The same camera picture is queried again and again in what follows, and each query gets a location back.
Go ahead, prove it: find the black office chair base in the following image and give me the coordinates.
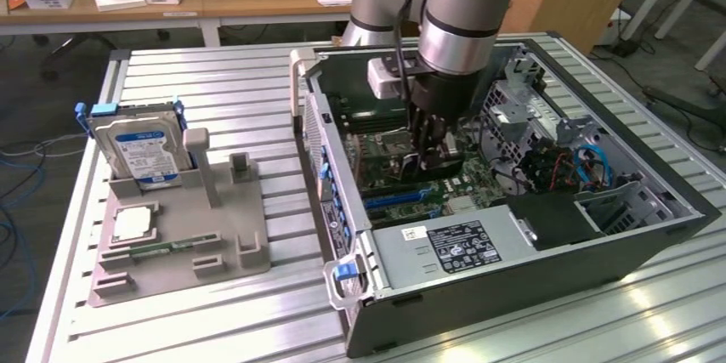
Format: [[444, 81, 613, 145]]
[[32, 33, 117, 82]]

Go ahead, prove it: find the open black PC case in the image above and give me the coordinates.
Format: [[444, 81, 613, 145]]
[[288, 37, 722, 359]]

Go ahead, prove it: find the black expansion slot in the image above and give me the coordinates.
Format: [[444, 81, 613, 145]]
[[361, 183, 424, 195]]

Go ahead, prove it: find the silver chipset heatsink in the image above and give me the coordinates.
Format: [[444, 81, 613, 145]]
[[449, 196, 484, 214]]

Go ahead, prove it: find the silver CPU chip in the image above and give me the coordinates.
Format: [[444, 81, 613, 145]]
[[110, 208, 154, 245]]

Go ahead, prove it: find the blue disk caddy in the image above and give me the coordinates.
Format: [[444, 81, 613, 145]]
[[72, 97, 186, 156]]

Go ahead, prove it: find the grey plastic parts rack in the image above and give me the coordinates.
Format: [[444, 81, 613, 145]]
[[84, 127, 273, 309]]

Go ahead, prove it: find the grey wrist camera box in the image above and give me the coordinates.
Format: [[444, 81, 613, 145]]
[[367, 55, 420, 99]]

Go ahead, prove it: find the blue data wire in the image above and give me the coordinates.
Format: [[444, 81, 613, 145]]
[[571, 145, 617, 189]]

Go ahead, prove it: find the hard disk blue label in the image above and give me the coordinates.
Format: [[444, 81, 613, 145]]
[[92, 110, 193, 192]]

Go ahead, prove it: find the silver drive cage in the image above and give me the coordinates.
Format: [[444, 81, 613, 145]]
[[480, 78, 563, 156]]

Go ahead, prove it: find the green motherboard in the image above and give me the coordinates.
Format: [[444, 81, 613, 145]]
[[337, 97, 512, 231]]

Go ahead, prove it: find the green RAM stick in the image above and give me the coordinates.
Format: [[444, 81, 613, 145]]
[[129, 240, 197, 258]]

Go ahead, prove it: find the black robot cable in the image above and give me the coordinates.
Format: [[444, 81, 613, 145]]
[[395, 0, 441, 103]]

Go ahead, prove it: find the blue floor cable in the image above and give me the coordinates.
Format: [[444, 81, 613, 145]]
[[0, 158, 48, 320]]

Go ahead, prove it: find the grey power supply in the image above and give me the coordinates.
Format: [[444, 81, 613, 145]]
[[355, 204, 539, 292]]

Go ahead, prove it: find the grey floor cable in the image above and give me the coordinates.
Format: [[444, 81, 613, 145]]
[[0, 133, 92, 158]]

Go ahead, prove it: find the grey power supply handle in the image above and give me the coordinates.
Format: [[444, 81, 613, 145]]
[[321, 253, 376, 311]]

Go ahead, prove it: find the silver bay bracket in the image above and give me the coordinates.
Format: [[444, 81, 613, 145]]
[[572, 179, 676, 237]]

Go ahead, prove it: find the black floor box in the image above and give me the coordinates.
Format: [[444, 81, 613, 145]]
[[608, 38, 640, 59]]

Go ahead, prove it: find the black stand base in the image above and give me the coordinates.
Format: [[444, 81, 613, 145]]
[[641, 85, 726, 122]]

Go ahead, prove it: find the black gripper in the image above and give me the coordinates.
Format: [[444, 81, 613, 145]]
[[405, 65, 488, 168]]

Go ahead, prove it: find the red black wire bundle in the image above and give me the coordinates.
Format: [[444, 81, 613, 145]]
[[524, 146, 575, 190]]

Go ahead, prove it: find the black RAM slot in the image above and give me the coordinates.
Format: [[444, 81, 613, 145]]
[[344, 117, 411, 131], [343, 113, 411, 127], [344, 122, 411, 135], [341, 109, 411, 122]]

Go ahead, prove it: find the white floor unit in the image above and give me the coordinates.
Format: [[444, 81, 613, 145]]
[[593, 8, 635, 48]]

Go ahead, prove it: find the CPU socket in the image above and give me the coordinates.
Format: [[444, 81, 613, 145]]
[[373, 128, 412, 147]]

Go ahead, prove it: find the blue expansion slot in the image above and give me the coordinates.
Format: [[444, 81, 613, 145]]
[[365, 195, 432, 214], [360, 186, 427, 207]]

